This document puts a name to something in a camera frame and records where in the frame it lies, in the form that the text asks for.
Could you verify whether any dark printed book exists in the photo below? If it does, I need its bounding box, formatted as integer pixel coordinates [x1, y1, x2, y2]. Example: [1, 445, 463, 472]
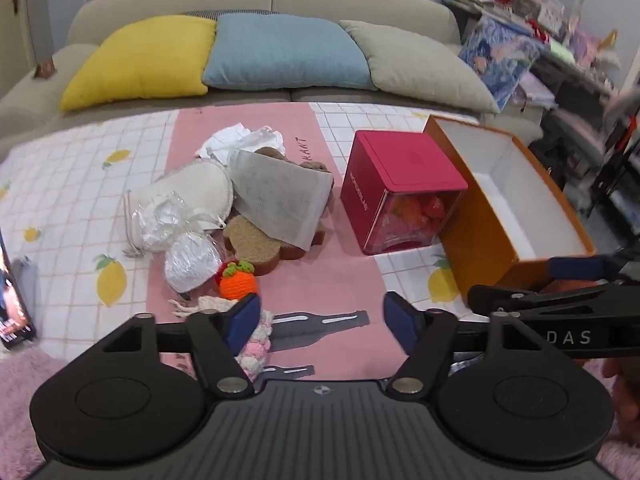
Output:
[0, 230, 39, 352]

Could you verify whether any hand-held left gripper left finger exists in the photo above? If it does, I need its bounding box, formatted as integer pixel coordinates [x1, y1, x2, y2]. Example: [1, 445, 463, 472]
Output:
[102, 294, 263, 395]

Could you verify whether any orange crochet fruit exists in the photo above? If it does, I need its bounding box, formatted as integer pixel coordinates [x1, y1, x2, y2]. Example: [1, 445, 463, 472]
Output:
[215, 259, 260, 302]

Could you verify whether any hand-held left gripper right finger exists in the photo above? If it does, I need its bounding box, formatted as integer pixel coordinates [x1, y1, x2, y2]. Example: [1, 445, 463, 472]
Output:
[382, 291, 553, 395]

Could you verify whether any printed figure cushion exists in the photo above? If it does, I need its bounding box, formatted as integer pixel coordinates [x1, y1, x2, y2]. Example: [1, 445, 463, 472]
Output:
[457, 14, 542, 111]

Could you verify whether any white crumpled paper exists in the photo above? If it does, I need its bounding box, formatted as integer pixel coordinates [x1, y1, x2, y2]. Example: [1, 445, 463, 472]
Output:
[194, 122, 252, 163]

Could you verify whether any red box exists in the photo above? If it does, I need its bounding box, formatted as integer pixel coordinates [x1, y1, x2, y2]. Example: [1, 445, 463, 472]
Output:
[340, 130, 469, 257]

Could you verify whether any silvery gauze bag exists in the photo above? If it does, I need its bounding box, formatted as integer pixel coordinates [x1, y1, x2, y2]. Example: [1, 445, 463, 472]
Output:
[164, 231, 224, 294]

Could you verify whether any grey-green pillow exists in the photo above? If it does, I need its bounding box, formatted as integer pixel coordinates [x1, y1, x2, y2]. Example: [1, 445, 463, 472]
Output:
[339, 20, 501, 114]

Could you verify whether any blue pillow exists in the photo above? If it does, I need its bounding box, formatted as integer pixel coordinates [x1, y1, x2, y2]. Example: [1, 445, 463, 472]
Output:
[201, 13, 378, 92]

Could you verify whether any cream round pad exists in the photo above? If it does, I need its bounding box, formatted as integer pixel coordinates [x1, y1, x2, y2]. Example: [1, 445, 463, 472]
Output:
[129, 160, 234, 222]

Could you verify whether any person's right hand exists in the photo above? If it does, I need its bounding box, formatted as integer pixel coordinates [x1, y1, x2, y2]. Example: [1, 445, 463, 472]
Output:
[600, 359, 640, 443]

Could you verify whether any orange cardboard box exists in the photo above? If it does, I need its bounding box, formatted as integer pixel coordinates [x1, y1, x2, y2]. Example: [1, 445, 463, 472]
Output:
[422, 114, 597, 306]

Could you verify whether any yellow pillow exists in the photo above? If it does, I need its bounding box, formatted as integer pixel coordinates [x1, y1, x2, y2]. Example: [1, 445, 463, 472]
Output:
[59, 15, 217, 112]

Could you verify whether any cluttered shelf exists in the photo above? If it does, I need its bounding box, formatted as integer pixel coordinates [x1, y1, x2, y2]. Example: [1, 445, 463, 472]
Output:
[440, 0, 640, 161]

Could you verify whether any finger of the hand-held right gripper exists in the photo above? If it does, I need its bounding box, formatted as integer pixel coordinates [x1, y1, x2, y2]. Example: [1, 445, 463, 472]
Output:
[546, 251, 640, 287]
[466, 282, 640, 322]

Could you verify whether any pink white crochet piece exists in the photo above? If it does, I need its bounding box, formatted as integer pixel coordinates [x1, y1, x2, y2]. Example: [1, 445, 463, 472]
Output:
[234, 309, 275, 380]

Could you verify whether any pink fluffy rug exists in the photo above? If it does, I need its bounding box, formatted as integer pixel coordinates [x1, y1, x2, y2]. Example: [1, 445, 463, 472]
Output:
[0, 347, 76, 480]

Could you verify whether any brown coir sponge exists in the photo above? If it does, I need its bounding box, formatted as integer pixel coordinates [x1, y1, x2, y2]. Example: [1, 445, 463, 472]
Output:
[222, 214, 328, 277]
[252, 146, 329, 175]

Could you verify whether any white macrame tassel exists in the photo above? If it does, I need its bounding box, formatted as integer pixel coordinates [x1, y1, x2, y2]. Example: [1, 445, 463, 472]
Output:
[167, 294, 243, 319]

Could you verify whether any black metal stand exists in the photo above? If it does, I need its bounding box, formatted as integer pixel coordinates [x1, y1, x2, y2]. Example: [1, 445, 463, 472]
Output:
[585, 110, 640, 223]

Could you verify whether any lemon printed blanket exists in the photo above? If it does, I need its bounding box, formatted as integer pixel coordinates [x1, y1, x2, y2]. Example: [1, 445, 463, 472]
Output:
[0, 102, 601, 386]

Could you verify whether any clear plastic wrapped bundle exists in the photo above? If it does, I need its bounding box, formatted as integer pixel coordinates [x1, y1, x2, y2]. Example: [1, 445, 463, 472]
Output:
[121, 190, 223, 261]

